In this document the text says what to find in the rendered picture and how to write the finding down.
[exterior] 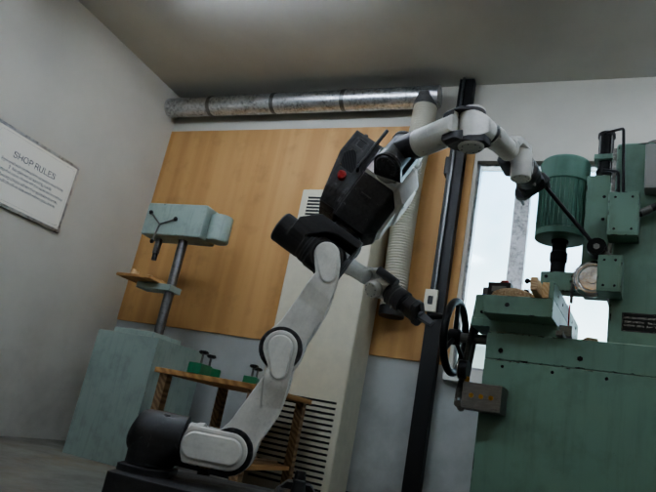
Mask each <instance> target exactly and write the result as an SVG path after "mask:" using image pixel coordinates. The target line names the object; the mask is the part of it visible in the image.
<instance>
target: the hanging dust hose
mask: <svg viewBox="0 0 656 492"><path fill-rule="evenodd" d="M436 112H437V106H436V105H435V104H434V103H432V102H417V103H415V104H414V107H413V112H412V118H411V123H410V128H409V132H412V131H414V130H417V129H419V128H421V127H423V126H426V125H428V124H430V123H431V122H434V121H435V118H436ZM428 157H429V156H428V155H427V156H425V157H423V158H422V160H421V161H422V166H421V168H420V170H418V171H417V173H418V184H419V187H418V189H417V191H416V193H415V195H414V197H413V200H412V202H411V204H410V205H409V208H407V209H406V211H405V212H404V213H403V215H402V216H401V217H400V219H399V220H398V221H397V223H396V224H395V225H391V226H390V229H389V239H388V247H387V248H388V249H387V254H386V260H385V270H387V271H388V272H389V273H391V274H392V275H393V276H395V277H396V278H397V279H399V285H400V286H401V287H403V288H404V289H405V290H407V289H408V288H407V287H408V283H409V282H408V281H409V279H408V278H409V273H410V271H409V270H410V265H411V264H410V263H411V259H412V258H411V257H412V251H413V250H412V249H413V243H414V242H413V241H414V235H415V234H414V233H415V228H416V227H415V225H416V221H417V215H418V214H417V213H418V208H419V203H420V197H421V196H420V195H421V190H422V185H423V179H424V173H425V169H426V166H427V161H428ZM380 300H381V301H380V307H379V313H378V314H379V315H380V316H381V317H384V318H388V319H394V320H402V319H404V315H403V312H396V311H395V310H394V309H392V308H390V307H389V306H388V305H387V304H386V303H384V299H380Z"/></svg>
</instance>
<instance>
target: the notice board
mask: <svg viewBox="0 0 656 492"><path fill-rule="evenodd" d="M79 170H80V168H79V167H77V166H76V165H74V164H72V163H71V162H69V161H68V160H66V159H64V158H63V157H61V156H60V155H58V154H56V153H55V152H53V151H51V150H50V149H49V148H47V147H46V146H44V145H42V144H41V143H39V142H37V141H36V140H34V139H33V138H31V137H29V136H28V135H26V134H24V133H23V132H21V131H20V130H18V129H16V128H15V127H13V126H12V125H10V124H8V123H7V122H5V121H4V120H2V119H0V207H2V208H4V209H6V210H8V211H11V212H13V213H15V214H17V215H19V216H21V217H23V218H25V219H28V220H30V221H32V222H34V223H36V224H38V225H40V226H43V227H45V228H47V229H49V230H51V231H53V232H56V233H59V231H60V228H61V225H62V220H63V217H64V214H65V211H66V208H67V205H68V202H69V199H70V196H71V193H72V191H73V188H74V185H75V182H76V179H77V176H78V173H79Z"/></svg>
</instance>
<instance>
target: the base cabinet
mask: <svg viewBox="0 0 656 492"><path fill-rule="evenodd" d="M482 384H486V385H494V386H501V387H504V388H505V389H507V390H508V399H507V409H506V416H500V415H494V414H488V413H481V412H478V418H477V427H476V436H475V445H474V453H473V462H472V470H471V487H470V492H656V378H650V377H641V376H634V375H625V374H616V373H607V372H599V371H591V370H582V369H573V368H565V367H556V366H548V365H540V364H531V363H522V362H513V361H506V360H497V359H488V358H485V359H484V365H483V374H482Z"/></svg>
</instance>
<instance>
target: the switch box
mask: <svg viewBox="0 0 656 492"><path fill-rule="evenodd" d="M644 194H645V195H656V143H649V144H647V145H646V146H645V170H644Z"/></svg>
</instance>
